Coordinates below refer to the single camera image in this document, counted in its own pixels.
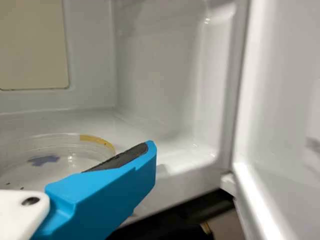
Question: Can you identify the petri dish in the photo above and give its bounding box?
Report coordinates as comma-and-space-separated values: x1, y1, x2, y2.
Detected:
0, 133, 117, 192

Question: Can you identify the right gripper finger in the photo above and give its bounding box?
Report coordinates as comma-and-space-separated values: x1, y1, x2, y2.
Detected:
31, 140, 158, 240

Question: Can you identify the white incubator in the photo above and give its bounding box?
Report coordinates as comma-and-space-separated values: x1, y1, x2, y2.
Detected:
0, 0, 253, 213

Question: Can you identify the incubator door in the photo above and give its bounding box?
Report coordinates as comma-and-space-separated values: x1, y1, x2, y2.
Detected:
232, 0, 320, 240

